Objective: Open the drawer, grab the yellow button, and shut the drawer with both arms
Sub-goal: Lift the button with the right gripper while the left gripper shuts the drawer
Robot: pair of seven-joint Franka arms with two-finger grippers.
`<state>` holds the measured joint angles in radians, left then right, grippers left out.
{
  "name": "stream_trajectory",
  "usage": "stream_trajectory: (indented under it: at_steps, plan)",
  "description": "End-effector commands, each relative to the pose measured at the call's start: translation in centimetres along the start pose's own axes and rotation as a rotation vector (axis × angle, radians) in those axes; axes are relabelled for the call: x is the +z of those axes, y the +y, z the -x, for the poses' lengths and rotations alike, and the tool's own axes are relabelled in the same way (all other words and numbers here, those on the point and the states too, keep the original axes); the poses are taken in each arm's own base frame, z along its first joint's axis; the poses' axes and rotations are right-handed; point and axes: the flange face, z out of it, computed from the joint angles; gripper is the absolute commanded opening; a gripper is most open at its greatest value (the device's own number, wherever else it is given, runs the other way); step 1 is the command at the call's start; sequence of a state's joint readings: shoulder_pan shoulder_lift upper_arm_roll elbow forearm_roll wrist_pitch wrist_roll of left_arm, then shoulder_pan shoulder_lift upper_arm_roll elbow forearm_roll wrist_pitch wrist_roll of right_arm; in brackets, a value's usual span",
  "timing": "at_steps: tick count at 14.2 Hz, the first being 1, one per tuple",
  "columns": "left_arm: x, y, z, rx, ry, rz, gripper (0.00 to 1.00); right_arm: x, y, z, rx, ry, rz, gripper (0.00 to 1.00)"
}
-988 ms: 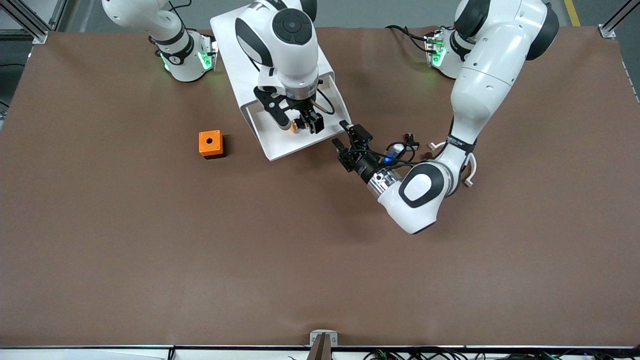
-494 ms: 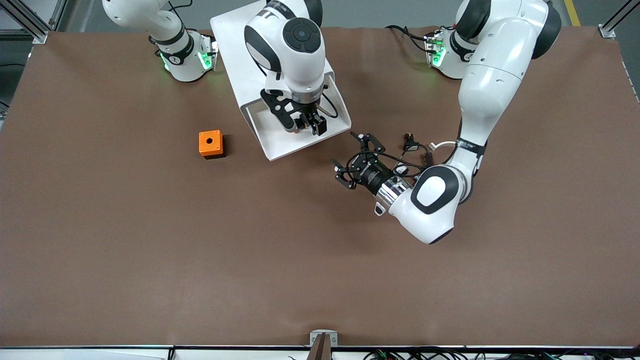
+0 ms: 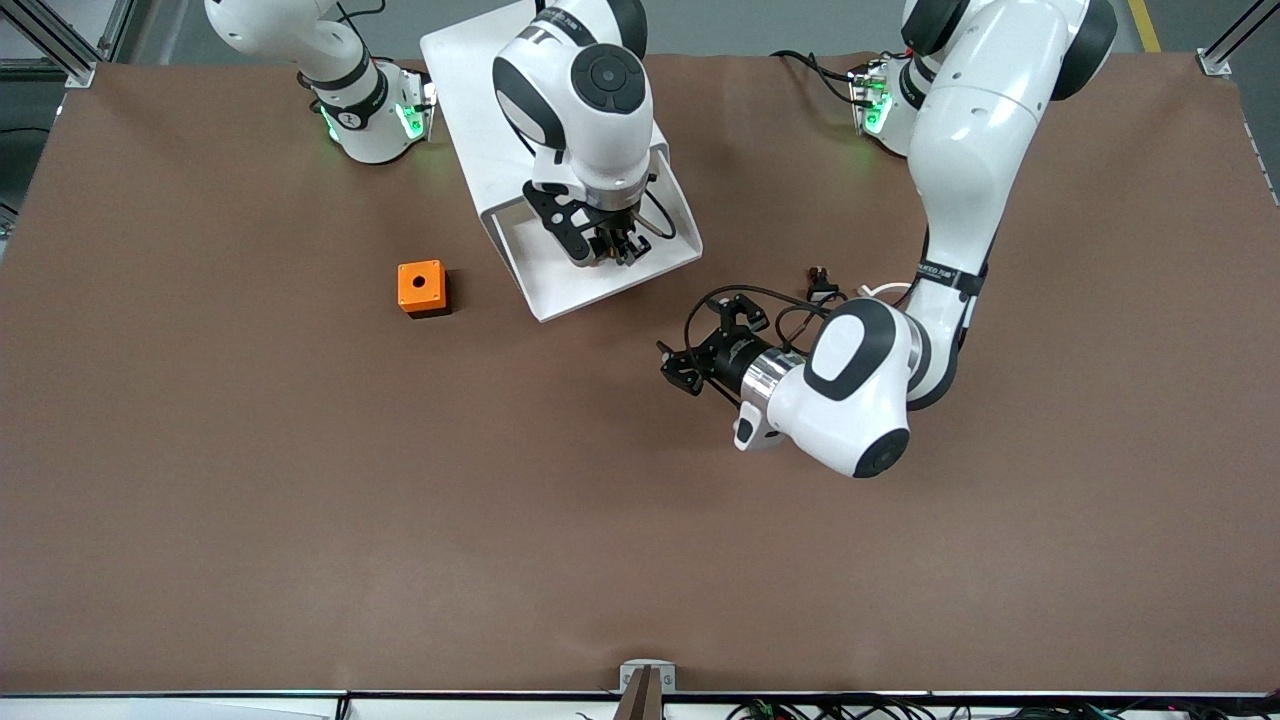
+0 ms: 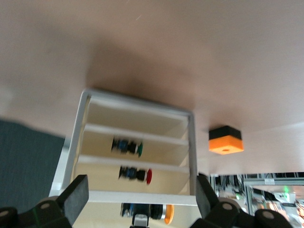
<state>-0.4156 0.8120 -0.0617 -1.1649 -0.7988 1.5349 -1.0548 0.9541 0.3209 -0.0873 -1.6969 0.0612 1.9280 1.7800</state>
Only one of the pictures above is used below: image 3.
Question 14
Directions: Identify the white drawer cabinet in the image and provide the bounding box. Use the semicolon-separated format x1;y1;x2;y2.
420;0;669;233

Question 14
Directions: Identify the brown table cover sheet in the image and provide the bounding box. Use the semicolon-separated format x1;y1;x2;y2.
0;50;1280;696

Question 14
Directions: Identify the brown wooden strip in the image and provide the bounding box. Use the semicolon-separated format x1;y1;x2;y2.
615;668;663;720

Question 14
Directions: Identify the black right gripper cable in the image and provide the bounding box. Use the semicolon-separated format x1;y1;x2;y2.
640;185;679;241

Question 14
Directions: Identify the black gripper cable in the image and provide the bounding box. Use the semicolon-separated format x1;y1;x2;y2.
683;285;851;351
640;185;679;241

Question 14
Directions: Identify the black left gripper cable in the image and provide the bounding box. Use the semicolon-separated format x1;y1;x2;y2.
683;285;851;351

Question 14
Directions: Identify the orange button enclosure box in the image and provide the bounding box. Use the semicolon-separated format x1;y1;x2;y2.
397;260;451;319

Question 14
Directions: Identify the grey metal table bracket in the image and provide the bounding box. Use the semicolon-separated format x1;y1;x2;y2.
620;659;677;693

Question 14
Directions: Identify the black cable bundle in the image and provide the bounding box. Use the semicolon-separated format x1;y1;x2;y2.
725;695;1280;720

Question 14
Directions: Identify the aluminium frame post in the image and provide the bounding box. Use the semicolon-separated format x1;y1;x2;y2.
1197;0;1280;79
0;0;131;89

